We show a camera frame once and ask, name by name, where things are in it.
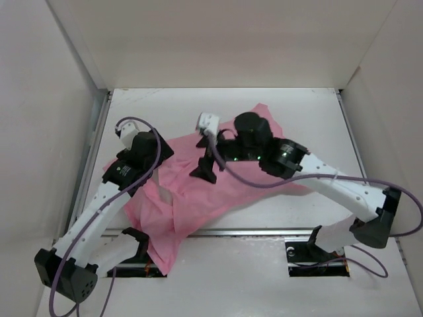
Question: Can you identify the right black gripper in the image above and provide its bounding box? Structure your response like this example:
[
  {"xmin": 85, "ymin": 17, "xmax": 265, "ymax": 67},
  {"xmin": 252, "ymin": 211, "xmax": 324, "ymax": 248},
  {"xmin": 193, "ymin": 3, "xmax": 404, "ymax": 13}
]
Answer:
[{"xmin": 189, "ymin": 127, "xmax": 261, "ymax": 182}]

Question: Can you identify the pink pillowcase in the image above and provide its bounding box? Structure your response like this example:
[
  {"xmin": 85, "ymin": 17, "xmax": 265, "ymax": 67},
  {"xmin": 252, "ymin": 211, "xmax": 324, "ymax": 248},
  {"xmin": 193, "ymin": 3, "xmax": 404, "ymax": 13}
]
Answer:
[{"xmin": 102, "ymin": 102, "xmax": 311, "ymax": 274}]

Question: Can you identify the white pillow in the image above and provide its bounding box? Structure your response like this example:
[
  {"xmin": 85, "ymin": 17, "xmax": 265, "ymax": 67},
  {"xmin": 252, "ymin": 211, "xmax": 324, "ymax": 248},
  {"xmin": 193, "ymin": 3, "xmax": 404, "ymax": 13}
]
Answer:
[{"xmin": 158, "ymin": 186, "xmax": 173, "ymax": 206}]

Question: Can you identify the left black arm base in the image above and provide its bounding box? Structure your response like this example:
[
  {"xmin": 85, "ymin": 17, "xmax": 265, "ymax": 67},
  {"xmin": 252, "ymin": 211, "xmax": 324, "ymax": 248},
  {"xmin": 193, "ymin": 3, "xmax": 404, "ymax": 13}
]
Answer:
[{"xmin": 108, "ymin": 227, "xmax": 166, "ymax": 278}]

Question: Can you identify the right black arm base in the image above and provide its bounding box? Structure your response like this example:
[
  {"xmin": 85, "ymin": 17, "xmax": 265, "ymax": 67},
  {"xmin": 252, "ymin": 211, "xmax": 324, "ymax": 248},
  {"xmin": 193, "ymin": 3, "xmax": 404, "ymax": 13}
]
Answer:
[{"xmin": 285, "ymin": 225, "xmax": 340, "ymax": 265}]

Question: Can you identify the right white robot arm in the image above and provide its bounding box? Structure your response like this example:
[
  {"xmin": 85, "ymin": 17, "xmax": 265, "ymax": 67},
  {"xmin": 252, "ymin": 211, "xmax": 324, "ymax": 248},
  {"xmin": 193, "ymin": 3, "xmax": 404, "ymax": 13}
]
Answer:
[{"xmin": 190, "ymin": 112, "xmax": 402, "ymax": 260}]

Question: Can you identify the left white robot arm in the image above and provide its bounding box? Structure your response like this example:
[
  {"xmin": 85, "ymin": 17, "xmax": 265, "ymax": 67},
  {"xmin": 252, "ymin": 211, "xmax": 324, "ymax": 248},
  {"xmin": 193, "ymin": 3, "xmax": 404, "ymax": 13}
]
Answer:
[{"xmin": 34, "ymin": 123, "xmax": 174, "ymax": 304}]

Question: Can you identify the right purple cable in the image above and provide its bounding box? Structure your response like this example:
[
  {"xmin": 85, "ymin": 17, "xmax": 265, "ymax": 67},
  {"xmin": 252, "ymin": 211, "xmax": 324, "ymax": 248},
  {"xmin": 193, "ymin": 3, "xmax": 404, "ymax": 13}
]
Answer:
[{"xmin": 206, "ymin": 131, "xmax": 423, "ymax": 279}]

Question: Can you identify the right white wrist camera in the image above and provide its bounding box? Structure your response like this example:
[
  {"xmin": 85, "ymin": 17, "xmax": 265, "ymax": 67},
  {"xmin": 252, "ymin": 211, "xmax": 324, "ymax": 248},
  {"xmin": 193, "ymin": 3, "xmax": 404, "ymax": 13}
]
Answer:
[{"xmin": 196, "ymin": 112, "xmax": 220, "ymax": 144}]

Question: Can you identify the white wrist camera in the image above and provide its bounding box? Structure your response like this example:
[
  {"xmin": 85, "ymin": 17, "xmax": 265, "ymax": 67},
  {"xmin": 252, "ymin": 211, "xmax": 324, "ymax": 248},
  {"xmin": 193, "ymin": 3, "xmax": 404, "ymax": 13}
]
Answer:
[
  {"xmin": 115, "ymin": 120, "xmax": 140, "ymax": 150},
  {"xmin": 196, "ymin": 112, "xmax": 220, "ymax": 144}
]

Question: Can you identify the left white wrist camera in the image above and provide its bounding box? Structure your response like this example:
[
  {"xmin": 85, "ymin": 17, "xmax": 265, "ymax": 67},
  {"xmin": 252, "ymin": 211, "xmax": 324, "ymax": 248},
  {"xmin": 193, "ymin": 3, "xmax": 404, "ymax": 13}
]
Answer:
[{"xmin": 115, "ymin": 120, "xmax": 140, "ymax": 150}]

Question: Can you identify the front aluminium rail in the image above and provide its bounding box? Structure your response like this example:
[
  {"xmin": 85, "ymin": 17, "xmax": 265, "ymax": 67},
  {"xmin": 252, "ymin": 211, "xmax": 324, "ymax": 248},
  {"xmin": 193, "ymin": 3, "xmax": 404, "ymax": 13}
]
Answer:
[{"xmin": 98, "ymin": 227, "xmax": 387, "ymax": 238}]

